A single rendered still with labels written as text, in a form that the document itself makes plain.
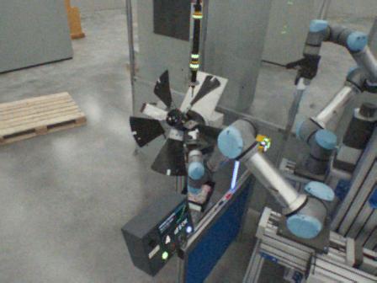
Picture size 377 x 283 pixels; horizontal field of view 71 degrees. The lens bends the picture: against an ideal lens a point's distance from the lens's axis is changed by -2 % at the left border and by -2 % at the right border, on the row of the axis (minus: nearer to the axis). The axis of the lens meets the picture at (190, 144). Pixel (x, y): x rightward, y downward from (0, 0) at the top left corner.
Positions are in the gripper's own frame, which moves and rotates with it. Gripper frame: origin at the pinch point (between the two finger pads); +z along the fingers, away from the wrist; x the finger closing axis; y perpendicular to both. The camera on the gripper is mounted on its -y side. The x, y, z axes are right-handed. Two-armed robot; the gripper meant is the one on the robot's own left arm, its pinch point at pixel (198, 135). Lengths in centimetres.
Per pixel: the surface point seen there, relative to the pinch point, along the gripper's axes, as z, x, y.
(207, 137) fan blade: -0.6, 1.6, -5.5
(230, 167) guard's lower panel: 67, 79, -31
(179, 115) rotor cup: 13.2, -6.7, 10.5
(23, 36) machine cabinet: 454, 17, 347
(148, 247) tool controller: -78, -4, 20
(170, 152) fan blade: 1.9, 12.3, 17.5
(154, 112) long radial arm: 40, 4, 30
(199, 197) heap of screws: -17.8, 32.9, 0.6
